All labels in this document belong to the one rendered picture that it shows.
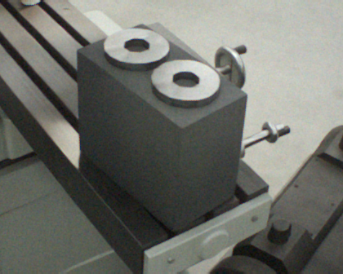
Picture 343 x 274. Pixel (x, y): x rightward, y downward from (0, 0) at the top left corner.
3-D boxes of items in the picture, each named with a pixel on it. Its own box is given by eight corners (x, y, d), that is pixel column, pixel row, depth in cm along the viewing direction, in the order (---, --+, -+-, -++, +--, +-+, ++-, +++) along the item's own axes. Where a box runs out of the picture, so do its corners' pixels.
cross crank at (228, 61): (227, 70, 199) (230, 33, 191) (256, 95, 191) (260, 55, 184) (177, 88, 193) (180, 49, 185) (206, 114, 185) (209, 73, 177)
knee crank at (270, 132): (280, 125, 196) (283, 108, 192) (295, 139, 192) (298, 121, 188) (215, 155, 188) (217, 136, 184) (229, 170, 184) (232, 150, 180)
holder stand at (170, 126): (140, 120, 126) (143, 14, 113) (235, 196, 113) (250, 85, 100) (78, 151, 120) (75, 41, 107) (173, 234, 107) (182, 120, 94)
